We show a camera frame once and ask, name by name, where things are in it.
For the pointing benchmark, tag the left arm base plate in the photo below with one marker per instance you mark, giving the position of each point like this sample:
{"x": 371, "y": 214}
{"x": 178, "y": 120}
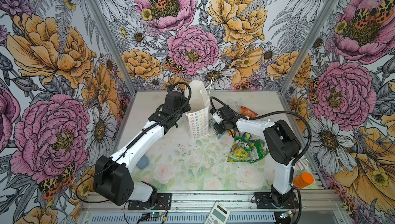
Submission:
{"x": 162, "y": 201}

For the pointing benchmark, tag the blue grey oval case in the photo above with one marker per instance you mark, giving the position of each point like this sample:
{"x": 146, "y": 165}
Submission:
{"x": 143, "y": 162}

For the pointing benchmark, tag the teal Fox's candy packet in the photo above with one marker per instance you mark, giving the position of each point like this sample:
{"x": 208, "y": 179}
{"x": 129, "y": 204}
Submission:
{"x": 213, "y": 126}

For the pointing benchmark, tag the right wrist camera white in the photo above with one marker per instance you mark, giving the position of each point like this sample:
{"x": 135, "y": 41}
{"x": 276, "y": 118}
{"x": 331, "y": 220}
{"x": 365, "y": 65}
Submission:
{"x": 217, "y": 117}

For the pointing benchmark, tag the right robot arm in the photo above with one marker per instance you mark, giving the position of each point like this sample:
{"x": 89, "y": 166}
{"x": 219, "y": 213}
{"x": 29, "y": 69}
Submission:
{"x": 283, "y": 146}

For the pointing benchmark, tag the white calculator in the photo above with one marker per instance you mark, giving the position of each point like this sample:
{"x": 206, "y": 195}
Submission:
{"x": 219, "y": 214}

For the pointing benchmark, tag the orange red snack packet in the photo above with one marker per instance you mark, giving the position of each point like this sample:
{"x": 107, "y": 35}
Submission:
{"x": 248, "y": 112}

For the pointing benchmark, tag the orange lemon candy packet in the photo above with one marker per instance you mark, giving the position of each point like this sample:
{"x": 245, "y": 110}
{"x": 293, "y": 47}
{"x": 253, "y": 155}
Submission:
{"x": 232, "y": 133}

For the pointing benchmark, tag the yellow green snack packet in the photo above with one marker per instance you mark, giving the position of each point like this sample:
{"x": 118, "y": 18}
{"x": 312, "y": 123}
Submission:
{"x": 240, "y": 151}

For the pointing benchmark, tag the white paper bag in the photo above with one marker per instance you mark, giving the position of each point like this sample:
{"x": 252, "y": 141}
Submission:
{"x": 197, "y": 119}

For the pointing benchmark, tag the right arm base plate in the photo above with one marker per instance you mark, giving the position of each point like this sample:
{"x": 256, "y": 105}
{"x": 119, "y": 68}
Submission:
{"x": 264, "y": 200}

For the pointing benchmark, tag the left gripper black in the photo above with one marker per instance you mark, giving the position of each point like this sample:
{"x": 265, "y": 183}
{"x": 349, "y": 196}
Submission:
{"x": 184, "y": 100}

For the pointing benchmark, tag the green snack packet right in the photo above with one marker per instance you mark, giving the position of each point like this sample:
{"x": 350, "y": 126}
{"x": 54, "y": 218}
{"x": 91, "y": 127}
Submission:
{"x": 258, "y": 150}

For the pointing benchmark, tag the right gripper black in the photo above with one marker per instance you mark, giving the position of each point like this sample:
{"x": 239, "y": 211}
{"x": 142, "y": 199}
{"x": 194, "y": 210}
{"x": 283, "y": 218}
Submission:
{"x": 218, "y": 129}

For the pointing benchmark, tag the green circuit board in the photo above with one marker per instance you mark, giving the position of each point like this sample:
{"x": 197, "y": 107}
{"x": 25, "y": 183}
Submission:
{"x": 154, "y": 217}

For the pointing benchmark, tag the green snack packet upper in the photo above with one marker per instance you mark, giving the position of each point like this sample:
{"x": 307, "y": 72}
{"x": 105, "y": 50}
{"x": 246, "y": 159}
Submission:
{"x": 248, "y": 136}

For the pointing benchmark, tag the aluminium front rail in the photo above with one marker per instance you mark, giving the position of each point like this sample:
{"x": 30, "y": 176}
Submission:
{"x": 240, "y": 201}

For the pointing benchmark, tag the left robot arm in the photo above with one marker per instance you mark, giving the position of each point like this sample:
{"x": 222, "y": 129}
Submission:
{"x": 112, "y": 178}

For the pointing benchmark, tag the orange bottle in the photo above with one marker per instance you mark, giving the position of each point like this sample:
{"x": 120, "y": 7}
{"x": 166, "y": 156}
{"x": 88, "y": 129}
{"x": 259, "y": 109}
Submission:
{"x": 303, "y": 180}

